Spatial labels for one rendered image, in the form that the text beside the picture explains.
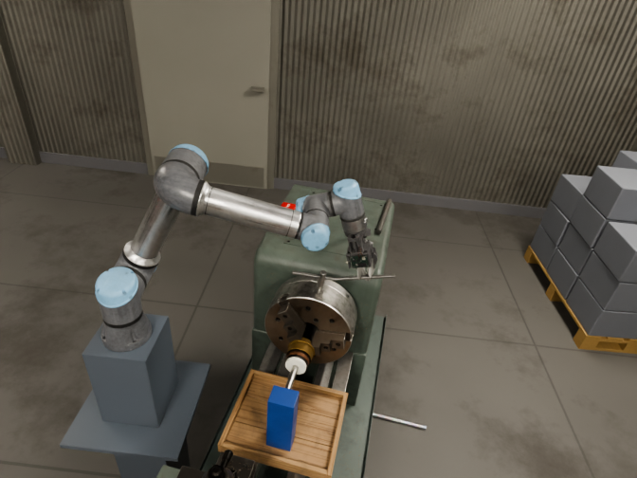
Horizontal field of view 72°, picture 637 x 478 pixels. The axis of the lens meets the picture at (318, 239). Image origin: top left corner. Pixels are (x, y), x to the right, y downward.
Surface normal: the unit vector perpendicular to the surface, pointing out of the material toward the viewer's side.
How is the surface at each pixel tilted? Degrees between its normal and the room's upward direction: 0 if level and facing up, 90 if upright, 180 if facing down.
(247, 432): 0
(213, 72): 90
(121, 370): 90
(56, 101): 90
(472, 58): 90
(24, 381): 0
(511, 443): 0
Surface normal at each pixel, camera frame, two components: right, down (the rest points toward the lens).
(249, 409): 0.09, -0.82
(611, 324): -0.02, 0.56
